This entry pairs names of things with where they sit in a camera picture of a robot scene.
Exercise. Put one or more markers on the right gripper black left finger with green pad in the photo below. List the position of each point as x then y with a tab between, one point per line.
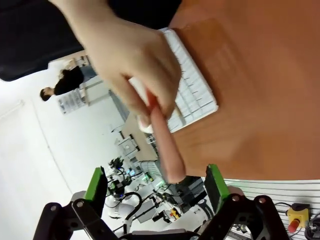
93	185

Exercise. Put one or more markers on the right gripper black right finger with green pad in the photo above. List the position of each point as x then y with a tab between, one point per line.
217	185

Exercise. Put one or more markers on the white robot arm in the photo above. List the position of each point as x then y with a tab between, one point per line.
122	207

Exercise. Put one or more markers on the person's bare hand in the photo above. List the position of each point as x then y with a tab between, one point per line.
130	55

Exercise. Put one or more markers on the wooden desk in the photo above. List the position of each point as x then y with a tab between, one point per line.
140	140

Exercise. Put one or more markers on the yellow emergency stop button box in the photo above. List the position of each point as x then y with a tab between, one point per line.
297	216

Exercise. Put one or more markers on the white cabinet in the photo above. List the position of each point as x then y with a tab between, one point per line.
96	92

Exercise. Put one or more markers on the white dish rack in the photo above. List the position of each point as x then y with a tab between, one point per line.
192	82

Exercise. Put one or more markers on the bystander in black clothes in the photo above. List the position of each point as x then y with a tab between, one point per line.
67	81

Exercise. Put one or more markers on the brown desk mat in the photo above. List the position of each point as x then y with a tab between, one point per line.
225	62

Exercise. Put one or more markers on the person's black clothed torso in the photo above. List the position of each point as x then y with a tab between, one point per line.
32	32

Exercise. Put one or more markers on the grey slotted aluminium base plate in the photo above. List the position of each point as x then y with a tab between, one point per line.
272	191

